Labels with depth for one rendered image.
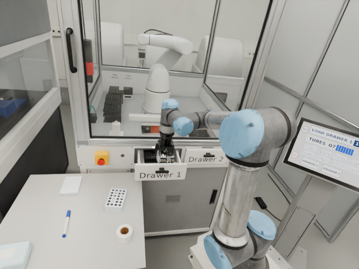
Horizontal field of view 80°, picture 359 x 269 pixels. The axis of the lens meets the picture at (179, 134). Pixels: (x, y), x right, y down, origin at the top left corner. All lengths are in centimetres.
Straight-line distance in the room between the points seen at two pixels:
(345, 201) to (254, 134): 196
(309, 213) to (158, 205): 104
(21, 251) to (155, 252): 109
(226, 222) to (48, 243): 76
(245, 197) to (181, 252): 138
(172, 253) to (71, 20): 169
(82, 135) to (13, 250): 57
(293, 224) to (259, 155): 133
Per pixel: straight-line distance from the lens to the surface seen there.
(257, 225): 84
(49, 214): 123
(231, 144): 55
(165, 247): 196
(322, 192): 165
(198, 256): 98
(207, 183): 161
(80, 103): 119
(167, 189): 156
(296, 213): 178
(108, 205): 116
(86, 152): 134
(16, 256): 109
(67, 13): 110
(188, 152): 134
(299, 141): 148
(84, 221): 117
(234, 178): 61
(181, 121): 84
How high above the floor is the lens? 166
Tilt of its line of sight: 30 degrees down
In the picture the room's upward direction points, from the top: 9 degrees clockwise
